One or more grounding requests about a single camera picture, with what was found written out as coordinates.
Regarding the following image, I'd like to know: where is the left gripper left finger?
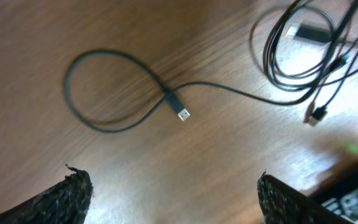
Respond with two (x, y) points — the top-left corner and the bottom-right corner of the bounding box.
(0, 166), (93, 224)

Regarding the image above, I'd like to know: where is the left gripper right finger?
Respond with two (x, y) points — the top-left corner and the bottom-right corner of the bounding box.
(257, 172), (351, 224)

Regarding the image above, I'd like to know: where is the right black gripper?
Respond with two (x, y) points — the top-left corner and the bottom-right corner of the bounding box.
(310, 162), (358, 223)

